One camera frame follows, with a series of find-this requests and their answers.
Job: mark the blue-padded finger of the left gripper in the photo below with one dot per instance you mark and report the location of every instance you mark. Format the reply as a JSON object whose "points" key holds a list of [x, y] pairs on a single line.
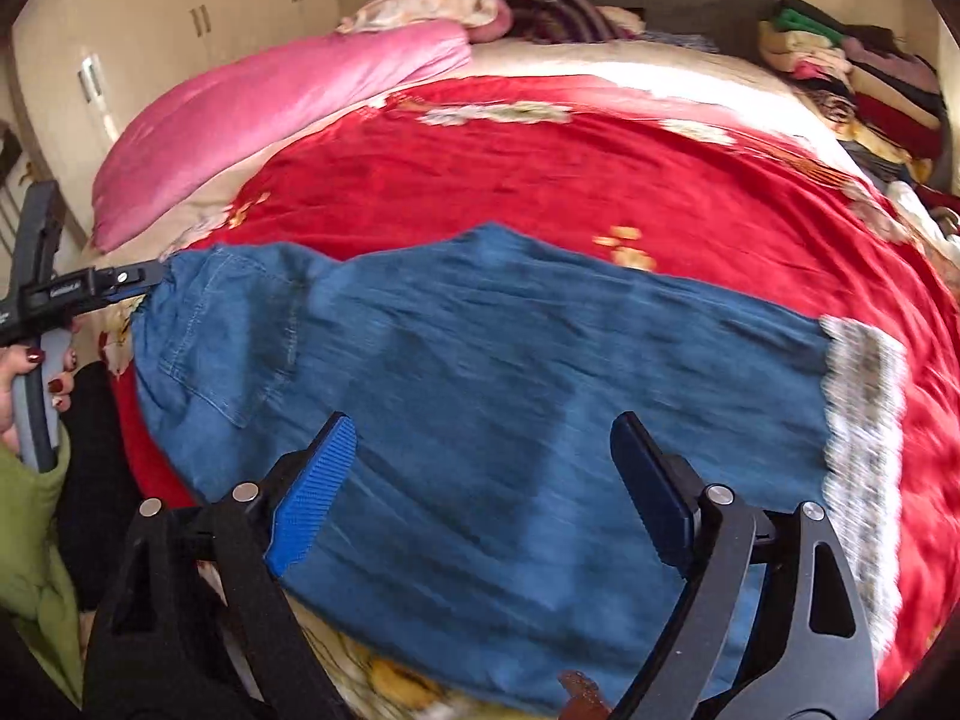
{"points": [[134, 280]]}

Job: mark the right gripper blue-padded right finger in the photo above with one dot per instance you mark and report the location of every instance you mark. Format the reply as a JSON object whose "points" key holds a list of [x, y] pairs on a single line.
{"points": [[709, 542]]}

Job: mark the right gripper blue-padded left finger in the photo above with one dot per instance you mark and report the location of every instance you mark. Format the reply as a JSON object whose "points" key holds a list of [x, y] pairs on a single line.
{"points": [[259, 531]]}

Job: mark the blue denim pants lace hem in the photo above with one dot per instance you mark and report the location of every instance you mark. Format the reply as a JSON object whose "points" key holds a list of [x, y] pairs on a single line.
{"points": [[483, 535]]}

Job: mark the left hand red nails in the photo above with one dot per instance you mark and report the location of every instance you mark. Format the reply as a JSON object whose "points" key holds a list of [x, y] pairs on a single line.
{"points": [[19, 360]]}

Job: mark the pink quilt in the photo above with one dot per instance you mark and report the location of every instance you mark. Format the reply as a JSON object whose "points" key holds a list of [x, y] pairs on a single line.
{"points": [[214, 120]]}

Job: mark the cream wardrobe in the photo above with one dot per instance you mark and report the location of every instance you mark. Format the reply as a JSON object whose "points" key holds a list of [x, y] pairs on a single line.
{"points": [[87, 68]]}

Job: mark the red floral bedspread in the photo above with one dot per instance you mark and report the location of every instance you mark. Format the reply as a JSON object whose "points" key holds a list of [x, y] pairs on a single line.
{"points": [[655, 159]]}

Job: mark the floral cream pillow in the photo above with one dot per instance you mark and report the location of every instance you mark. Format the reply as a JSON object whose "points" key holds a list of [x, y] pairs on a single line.
{"points": [[484, 20]]}

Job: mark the stack of folded clothes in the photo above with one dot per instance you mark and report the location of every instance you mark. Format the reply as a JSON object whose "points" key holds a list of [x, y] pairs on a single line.
{"points": [[885, 105]]}

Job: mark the striped dark pillow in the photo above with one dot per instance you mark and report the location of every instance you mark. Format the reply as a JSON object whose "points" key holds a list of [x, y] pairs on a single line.
{"points": [[572, 22]]}

